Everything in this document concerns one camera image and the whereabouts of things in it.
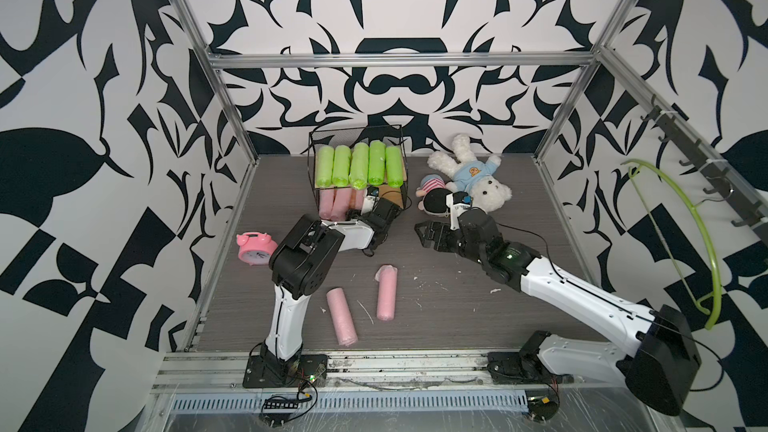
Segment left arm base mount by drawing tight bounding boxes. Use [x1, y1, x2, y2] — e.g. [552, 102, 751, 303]
[242, 343, 329, 389]

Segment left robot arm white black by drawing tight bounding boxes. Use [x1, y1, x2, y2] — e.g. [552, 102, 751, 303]
[259, 199, 402, 367]

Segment pink plastic toy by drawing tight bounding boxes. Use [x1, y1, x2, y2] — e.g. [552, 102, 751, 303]
[236, 232, 278, 266]

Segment black connector box cables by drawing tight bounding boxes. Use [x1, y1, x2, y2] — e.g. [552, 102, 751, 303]
[259, 394, 310, 428]

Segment white teddy bear blue shirt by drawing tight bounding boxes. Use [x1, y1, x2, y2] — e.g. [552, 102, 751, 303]
[427, 134, 512, 213]

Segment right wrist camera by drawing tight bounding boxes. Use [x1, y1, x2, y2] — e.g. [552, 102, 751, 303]
[446, 191, 472, 230]

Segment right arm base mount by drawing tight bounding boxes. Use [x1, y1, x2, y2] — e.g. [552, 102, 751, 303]
[487, 330, 574, 385]

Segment green plastic hanger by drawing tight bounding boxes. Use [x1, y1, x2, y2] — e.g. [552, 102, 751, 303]
[622, 158, 723, 331]

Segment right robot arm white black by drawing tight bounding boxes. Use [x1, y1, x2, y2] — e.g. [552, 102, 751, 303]
[414, 208, 701, 416]

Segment small doll striped hat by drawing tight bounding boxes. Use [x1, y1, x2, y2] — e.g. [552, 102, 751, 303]
[416, 174, 461, 217]

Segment green trash bag roll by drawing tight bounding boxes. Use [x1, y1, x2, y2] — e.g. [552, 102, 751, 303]
[315, 145, 335, 189]
[349, 142, 369, 190]
[368, 140, 386, 186]
[331, 145, 352, 188]
[385, 146, 404, 188]

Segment black wall hook rack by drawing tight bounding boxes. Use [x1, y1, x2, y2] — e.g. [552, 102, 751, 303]
[642, 94, 767, 243]

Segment pink trash bag roll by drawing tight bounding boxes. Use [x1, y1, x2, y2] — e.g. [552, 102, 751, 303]
[352, 189, 367, 211]
[318, 189, 335, 220]
[374, 265, 398, 321]
[326, 287, 358, 347]
[330, 188, 354, 222]

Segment wooden wire shelf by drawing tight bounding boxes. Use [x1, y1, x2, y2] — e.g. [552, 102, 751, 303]
[304, 125, 410, 221]

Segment black round floor plug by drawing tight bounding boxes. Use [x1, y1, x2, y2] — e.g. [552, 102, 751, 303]
[526, 395, 560, 423]

